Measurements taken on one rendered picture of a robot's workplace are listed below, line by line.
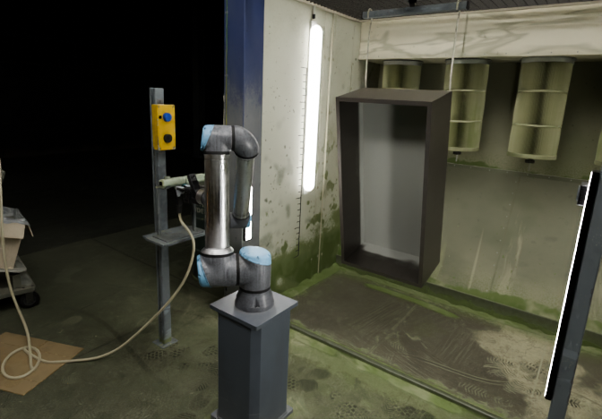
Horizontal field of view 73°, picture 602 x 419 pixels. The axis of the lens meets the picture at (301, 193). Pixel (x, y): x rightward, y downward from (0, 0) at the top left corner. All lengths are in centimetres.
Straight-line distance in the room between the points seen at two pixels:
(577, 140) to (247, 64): 255
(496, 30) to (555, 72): 51
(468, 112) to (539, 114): 50
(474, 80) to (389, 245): 145
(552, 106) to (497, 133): 59
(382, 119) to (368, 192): 56
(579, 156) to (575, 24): 100
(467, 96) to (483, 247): 122
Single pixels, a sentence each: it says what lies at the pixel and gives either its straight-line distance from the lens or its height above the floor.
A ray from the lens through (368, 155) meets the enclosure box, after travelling 297.
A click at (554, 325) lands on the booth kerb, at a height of 13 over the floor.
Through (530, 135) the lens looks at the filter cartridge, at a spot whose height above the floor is 143.
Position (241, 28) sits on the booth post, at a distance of 272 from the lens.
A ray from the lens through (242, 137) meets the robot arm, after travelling 184.
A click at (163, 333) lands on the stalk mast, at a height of 9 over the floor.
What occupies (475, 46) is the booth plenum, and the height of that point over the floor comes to 206.
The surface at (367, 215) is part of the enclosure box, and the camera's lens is 316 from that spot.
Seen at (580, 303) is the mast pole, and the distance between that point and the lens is 168.
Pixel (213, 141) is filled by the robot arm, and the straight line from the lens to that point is 182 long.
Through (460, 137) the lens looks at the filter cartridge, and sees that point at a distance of 357.
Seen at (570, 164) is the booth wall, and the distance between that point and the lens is 382.
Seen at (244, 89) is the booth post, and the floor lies 165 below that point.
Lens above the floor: 162
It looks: 13 degrees down
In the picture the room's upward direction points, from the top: 3 degrees clockwise
